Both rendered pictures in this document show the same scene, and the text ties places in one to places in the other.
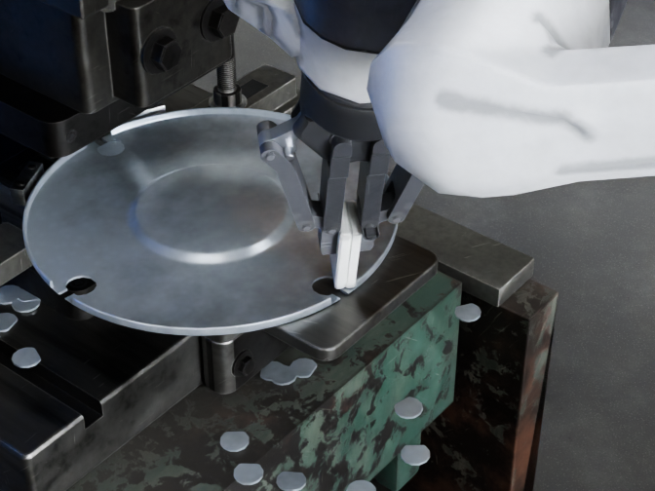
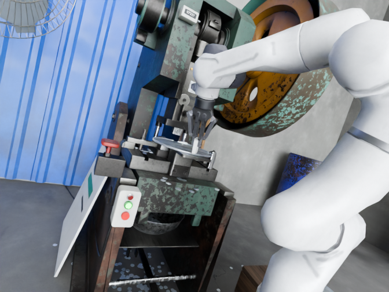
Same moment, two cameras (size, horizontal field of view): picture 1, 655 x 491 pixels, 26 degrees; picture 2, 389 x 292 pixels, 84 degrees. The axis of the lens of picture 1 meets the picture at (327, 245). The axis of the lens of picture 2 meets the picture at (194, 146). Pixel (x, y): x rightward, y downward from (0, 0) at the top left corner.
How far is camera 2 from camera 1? 0.63 m
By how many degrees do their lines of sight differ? 38
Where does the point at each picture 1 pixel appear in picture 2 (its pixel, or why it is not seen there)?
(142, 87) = (180, 117)
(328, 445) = (181, 194)
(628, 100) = (224, 53)
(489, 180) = (203, 75)
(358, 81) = (200, 90)
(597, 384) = not seen: hidden behind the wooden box
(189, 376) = (165, 170)
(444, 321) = (213, 193)
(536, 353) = (228, 210)
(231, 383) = (171, 173)
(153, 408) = (157, 169)
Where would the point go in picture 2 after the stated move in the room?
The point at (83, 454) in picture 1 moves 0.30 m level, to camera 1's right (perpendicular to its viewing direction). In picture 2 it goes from (141, 164) to (202, 192)
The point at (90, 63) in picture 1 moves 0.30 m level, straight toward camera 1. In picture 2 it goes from (175, 112) to (146, 101)
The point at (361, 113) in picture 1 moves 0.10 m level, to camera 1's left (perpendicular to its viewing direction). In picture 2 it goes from (199, 100) to (177, 94)
